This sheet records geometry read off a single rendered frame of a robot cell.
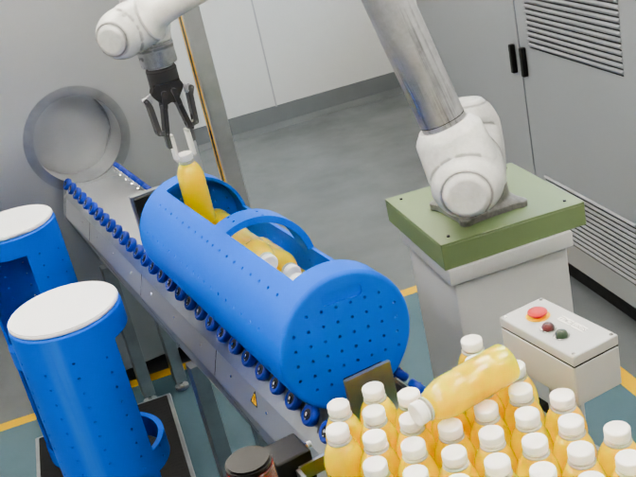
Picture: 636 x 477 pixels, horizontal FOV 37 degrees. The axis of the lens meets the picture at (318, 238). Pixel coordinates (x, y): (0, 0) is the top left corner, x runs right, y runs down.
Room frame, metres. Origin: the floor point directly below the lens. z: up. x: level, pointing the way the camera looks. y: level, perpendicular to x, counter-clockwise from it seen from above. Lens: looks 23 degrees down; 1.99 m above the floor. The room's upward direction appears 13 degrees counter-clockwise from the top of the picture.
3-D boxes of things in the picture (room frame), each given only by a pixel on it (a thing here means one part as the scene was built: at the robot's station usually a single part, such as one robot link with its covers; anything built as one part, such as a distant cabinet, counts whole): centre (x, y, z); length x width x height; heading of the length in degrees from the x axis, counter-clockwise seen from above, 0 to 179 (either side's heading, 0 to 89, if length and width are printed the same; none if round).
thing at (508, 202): (2.16, -0.39, 1.09); 0.22 x 0.18 x 0.06; 17
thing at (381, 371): (1.54, -0.03, 0.99); 0.10 x 0.02 x 0.12; 113
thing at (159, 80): (2.29, 0.28, 1.49); 0.08 x 0.07 x 0.09; 113
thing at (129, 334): (3.39, 0.81, 0.31); 0.06 x 0.06 x 0.63; 23
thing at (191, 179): (2.29, 0.28, 1.21); 0.07 x 0.07 x 0.19
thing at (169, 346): (3.44, 0.68, 0.31); 0.06 x 0.06 x 0.63; 23
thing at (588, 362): (1.46, -0.38, 1.05); 0.20 x 0.10 x 0.10; 23
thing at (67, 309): (2.16, 0.66, 1.03); 0.28 x 0.28 x 0.01
